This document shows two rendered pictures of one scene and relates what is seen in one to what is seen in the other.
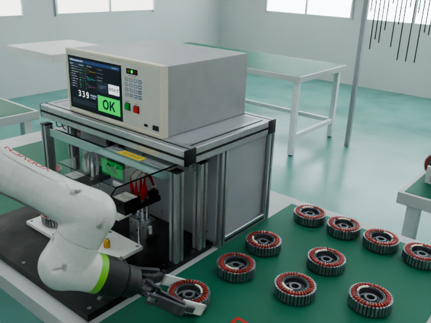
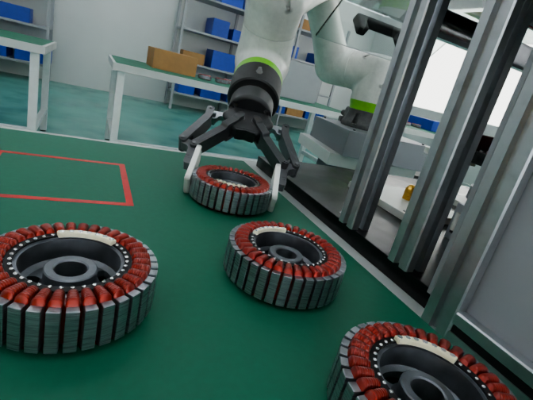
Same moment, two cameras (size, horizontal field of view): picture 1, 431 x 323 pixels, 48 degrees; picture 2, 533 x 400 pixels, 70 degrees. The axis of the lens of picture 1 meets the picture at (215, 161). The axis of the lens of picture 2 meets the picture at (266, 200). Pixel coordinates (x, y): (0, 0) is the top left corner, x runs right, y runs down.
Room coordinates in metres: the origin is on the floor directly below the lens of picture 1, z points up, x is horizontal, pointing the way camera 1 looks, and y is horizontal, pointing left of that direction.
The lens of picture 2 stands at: (1.30, -0.38, 0.93)
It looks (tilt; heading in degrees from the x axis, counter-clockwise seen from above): 18 degrees down; 113
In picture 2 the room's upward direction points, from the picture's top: 14 degrees clockwise
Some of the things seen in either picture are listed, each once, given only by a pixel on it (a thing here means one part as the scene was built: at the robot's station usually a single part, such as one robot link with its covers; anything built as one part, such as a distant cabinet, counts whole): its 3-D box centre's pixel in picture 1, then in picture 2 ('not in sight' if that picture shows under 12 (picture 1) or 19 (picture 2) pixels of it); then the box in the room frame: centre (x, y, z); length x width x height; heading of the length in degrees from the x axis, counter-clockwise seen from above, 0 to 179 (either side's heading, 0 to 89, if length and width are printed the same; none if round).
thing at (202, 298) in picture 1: (188, 296); (231, 188); (1.05, 0.06, 0.77); 0.11 x 0.11 x 0.04
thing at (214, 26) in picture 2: not in sight; (216, 28); (-2.80, 5.26, 1.41); 0.42 x 0.28 x 0.26; 143
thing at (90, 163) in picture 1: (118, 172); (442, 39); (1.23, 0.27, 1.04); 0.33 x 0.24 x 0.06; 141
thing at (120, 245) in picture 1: (107, 248); (406, 202); (1.26, 0.31, 0.78); 0.15 x 0.15 x 0.01; 51
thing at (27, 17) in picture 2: not in sight; (16, 12); (-4.56, 3.07, 0.87); 0.42 x 0.36 x 0.19; 143
